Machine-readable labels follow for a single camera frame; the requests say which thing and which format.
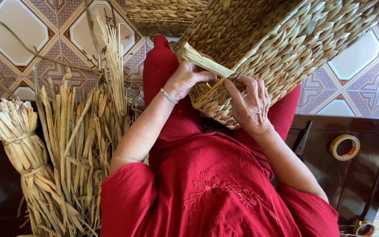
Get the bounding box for loose pile of dried stalks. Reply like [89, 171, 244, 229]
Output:
[32, 66, 138, 237]

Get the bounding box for person's left hand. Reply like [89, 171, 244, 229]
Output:
[162, 53, 218, 103]

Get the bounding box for person's right hand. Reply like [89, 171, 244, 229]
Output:
[224, 76, 274, 137]

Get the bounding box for small woven straw basket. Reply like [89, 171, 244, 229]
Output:
[125, 0, 210, 37]

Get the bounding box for bunch of thin pale straws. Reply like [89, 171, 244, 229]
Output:
[96, 10, 129, 116]

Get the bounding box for red trousers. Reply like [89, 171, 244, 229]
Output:
[142, 34, 302, 150]

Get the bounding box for silver chain bracelet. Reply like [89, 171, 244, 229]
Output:
[159, 88, 179, 105]

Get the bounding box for red embroidered dress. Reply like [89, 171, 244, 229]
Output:
[100, 131, 341, 237]

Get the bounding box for dried weaving strand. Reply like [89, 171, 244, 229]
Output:
[176, 41, 236, 106]

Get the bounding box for large woven straw basket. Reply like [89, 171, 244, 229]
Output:
[172, 0, 379, 130]

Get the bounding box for long thin dry stem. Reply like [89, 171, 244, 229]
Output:
[0, 21, 102, 74]

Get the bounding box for tied bundle of dried stalks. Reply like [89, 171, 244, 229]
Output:
[0, 98, 81, 237]

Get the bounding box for clear tape roll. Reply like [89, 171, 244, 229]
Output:
[329, 134, 361, 161]
[353, 219, 375, 237]

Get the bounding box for black metal scissors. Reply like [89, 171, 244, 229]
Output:
[293, 120, 313, 159]

